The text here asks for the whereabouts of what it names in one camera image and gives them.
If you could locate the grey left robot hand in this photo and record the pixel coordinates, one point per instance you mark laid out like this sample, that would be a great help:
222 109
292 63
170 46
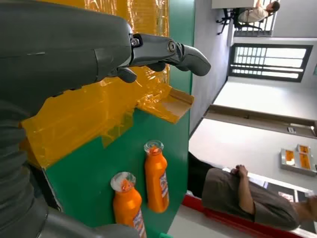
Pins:
62 49

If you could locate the orange detergent bottle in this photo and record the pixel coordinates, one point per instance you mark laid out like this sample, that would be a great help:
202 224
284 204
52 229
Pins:
155 184
127 207

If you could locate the yellow plastic sheet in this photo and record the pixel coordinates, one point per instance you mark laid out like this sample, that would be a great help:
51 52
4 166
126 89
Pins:
87 121

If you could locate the green table mat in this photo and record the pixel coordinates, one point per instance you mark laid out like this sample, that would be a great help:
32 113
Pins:
93 184

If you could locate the cardboard flap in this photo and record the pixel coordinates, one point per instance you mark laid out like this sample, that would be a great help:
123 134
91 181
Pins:
176 106

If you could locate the black office chair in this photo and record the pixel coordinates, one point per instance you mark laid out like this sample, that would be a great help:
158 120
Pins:
226 18

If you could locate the grey metal railing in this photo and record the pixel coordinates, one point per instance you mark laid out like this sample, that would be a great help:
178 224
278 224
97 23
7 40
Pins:
252 33

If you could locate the seated person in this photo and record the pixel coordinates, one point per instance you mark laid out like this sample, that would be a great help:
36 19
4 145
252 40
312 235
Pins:
252 14

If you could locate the standing person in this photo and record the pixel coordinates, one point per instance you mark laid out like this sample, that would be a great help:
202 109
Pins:
223 190

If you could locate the dark framed window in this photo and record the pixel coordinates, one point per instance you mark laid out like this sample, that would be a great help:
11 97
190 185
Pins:
269 62

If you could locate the brown door frame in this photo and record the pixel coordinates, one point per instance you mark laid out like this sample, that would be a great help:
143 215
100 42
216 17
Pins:
247 118

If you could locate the wall cabinet with orange panels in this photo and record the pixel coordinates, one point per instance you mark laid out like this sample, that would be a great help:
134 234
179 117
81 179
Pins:
296 161

